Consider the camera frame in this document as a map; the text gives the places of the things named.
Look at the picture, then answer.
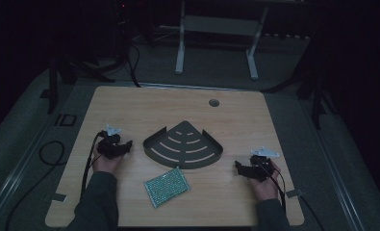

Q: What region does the person's left hand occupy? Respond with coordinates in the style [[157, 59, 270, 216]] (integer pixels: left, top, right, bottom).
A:
[[91, 141, 125, 176]]

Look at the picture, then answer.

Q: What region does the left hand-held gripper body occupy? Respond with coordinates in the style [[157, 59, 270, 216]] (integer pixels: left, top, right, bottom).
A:
[[96, 123, 125, 161]]

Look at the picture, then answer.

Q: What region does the green scouring sponge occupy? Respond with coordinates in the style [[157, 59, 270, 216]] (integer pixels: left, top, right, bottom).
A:
[[143, 167, 191, 209]]

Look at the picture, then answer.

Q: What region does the dark slotted corner shelf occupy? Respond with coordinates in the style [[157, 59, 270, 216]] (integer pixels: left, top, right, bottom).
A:
[[142, 119, 224, 170]]

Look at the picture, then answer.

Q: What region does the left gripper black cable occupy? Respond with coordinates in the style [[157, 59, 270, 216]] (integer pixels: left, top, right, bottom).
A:
[[80, 130, 106, 200]]

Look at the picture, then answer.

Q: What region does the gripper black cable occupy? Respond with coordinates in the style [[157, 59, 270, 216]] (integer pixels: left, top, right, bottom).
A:
[[264, 163, 288, 213], [80, 130, 106, 200]]

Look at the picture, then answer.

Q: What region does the white metal stand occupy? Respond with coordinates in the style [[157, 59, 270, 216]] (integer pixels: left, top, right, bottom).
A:
[[174, 0, 269, 81]]

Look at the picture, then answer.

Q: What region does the person's right hand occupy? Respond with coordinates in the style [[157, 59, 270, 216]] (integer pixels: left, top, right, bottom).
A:
[[248, 160, 282, 202]]

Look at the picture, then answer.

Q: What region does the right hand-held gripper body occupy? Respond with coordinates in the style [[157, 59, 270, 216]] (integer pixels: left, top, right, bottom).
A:
[[240, 146, 281, 183]]

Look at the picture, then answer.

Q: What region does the black floor cable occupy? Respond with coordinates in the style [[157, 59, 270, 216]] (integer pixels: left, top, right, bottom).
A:
[[4, 140, 66, 231]]

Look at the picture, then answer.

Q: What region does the grey tape strip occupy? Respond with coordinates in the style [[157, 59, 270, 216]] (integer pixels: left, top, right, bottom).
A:
[[285, 189, 304, 199], [51, 192, 68, 203]]

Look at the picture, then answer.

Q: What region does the black tripod stand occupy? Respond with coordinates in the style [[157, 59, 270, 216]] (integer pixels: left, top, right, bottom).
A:
[[46, 56, 116, 116], [263, 18, 340, 131]]

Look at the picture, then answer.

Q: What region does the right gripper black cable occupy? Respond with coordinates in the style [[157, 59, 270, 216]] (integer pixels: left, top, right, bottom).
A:
[[264, 163, 288, 213]]

